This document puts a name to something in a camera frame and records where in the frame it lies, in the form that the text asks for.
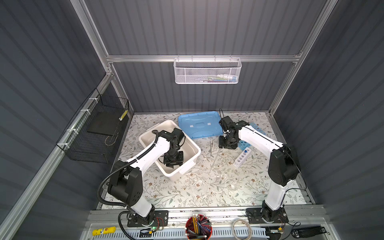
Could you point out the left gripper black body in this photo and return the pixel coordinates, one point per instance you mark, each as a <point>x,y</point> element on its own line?
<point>174,158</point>

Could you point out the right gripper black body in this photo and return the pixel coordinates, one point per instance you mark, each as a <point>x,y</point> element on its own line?
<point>225,142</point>

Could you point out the white plastic storage bin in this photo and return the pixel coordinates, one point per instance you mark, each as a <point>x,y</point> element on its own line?
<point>156,155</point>

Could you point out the white test tube rack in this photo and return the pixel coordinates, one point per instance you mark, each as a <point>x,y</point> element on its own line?
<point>241,159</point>

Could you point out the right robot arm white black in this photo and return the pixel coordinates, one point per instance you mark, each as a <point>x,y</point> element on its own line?
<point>283,165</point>

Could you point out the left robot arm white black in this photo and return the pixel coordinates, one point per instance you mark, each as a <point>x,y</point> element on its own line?
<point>126,182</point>

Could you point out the blue test tube rack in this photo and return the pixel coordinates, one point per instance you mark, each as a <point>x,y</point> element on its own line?
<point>250,135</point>

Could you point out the blue plastic bin lid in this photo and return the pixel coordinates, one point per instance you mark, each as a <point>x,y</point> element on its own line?
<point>201,125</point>

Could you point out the clear petri dish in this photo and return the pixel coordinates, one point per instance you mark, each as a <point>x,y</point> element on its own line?
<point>200,188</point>

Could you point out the yellow marker in basket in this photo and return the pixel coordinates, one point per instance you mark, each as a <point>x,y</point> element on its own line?
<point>123,115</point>

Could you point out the red pencil cup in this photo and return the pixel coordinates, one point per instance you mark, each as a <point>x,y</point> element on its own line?
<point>198,227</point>

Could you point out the yellow marker bottle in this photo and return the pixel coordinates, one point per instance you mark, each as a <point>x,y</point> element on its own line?
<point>108,230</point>

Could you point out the black device on shelf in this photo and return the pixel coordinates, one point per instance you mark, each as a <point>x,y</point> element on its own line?
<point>308,232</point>

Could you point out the white wire wall basket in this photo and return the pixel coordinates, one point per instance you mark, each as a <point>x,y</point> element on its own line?
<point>207,71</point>

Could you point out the black wire side basket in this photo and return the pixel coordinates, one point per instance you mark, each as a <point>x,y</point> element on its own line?
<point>96,130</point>

